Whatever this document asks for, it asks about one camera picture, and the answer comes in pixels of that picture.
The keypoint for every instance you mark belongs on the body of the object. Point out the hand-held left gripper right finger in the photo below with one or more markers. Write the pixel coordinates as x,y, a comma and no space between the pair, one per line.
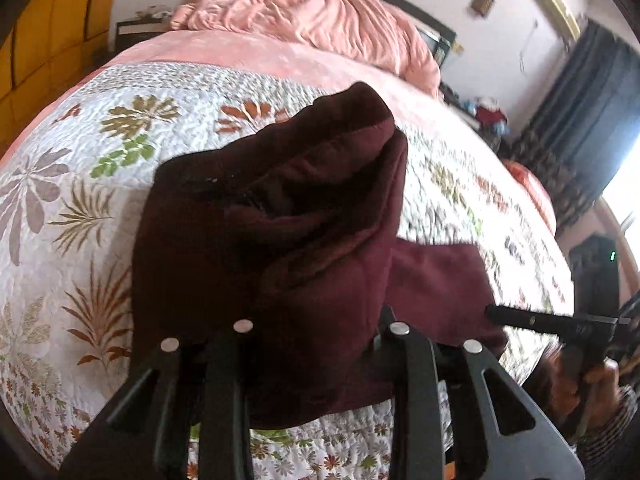
410,360

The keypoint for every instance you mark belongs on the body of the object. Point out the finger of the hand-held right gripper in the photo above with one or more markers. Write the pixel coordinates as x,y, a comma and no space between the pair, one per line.
540,321

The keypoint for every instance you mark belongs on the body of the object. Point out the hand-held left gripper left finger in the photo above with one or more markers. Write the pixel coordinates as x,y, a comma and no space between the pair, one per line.
225,360

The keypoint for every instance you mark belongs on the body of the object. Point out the maroon pants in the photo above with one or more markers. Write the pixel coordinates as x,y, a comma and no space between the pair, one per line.
275,260

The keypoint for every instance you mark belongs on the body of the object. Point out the person's right forearm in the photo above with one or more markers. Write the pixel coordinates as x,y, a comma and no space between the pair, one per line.
620,430

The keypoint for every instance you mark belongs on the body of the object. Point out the person's right hand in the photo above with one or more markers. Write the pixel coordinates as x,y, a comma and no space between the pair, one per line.
607,382

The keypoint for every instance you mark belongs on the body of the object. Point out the orange striped pillow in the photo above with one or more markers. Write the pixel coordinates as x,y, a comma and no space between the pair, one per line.
535,190

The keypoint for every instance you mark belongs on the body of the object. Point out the dark patterned curtain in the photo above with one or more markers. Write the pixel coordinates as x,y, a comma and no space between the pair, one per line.
580,110

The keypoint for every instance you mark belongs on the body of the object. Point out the red clothes pile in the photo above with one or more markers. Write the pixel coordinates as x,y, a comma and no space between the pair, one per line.
490,112

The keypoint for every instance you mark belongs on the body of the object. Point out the white floral quilt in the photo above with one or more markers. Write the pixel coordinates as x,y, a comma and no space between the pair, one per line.
75,160

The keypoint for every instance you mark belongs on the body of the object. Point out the beige air conditioner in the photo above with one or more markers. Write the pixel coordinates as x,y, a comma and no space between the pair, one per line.
555,5

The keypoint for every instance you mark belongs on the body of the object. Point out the pink bed sheet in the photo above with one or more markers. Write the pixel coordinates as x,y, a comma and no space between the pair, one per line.
225,50

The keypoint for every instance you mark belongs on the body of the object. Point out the dark nightstand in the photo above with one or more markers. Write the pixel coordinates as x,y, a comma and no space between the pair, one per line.
135,30

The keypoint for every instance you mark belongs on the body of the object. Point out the crumpled pink duvet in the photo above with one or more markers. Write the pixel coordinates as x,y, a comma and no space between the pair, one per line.
325,15

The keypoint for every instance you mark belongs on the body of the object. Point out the yellow wooden wardrobe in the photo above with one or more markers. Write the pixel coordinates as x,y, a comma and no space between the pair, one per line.
50,25

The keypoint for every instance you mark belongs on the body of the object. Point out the brown wall plaque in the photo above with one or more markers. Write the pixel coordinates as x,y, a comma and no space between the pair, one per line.
481,1

